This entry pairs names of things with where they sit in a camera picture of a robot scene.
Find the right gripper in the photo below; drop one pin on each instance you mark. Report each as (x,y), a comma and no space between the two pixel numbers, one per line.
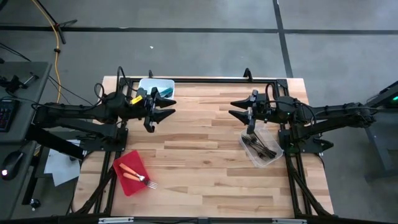
(269,107)

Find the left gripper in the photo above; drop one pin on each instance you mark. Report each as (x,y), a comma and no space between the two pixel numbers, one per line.
(132,107)

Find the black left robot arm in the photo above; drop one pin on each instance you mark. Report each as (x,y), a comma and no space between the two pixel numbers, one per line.
(77,113)

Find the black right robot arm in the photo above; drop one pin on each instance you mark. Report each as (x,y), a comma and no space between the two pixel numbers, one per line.
(329,116)

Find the yellow label tag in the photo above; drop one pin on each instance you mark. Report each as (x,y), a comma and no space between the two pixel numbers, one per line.
(136,99)

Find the white plastic bin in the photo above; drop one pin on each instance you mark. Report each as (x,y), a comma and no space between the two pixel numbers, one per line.
(147,84)

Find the black table clamp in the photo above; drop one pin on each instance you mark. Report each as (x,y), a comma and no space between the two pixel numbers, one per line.
(150,74)
(247,74)

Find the clear plastic container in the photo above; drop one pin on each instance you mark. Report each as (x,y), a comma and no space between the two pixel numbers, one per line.
(264,161)

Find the red plastic tray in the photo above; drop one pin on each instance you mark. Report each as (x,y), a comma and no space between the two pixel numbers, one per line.
(130,188)

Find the black flat bar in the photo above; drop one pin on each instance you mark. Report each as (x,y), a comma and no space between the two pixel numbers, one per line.
(53,140)

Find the black crossbeam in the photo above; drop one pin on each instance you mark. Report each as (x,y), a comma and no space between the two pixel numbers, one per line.
(174,221)

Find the white paper sheets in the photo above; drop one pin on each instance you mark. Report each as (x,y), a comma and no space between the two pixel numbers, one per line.
(60,168)

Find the black tripod stand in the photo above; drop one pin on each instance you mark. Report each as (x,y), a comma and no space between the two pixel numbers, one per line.
(66,22)

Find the grey desk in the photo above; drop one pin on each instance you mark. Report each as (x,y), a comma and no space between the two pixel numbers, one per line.
(31,93)

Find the dark grey side stand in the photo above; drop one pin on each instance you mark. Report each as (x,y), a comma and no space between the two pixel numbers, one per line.
(381,146)

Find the black handheld tool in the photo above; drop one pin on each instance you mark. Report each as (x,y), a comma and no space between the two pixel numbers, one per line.
(14,84)

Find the black round knob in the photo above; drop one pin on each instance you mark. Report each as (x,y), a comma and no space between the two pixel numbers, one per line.
(35,203)

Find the black computer mouse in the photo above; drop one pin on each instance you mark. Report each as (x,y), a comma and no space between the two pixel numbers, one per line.
(12,165)

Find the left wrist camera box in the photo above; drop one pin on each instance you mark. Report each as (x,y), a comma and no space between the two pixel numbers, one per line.
(141,93)

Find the black aluminium table frame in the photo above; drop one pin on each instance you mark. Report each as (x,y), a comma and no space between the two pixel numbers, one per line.
(217,80)

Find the black diagonal frame strut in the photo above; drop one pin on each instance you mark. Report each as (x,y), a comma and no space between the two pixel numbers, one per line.
(93,199)

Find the thick black frame strut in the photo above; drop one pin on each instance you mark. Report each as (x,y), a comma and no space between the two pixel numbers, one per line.
(315,203)

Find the silver aluminium bracket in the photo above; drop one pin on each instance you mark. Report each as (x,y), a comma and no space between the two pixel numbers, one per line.
(115,220)
(289,221)

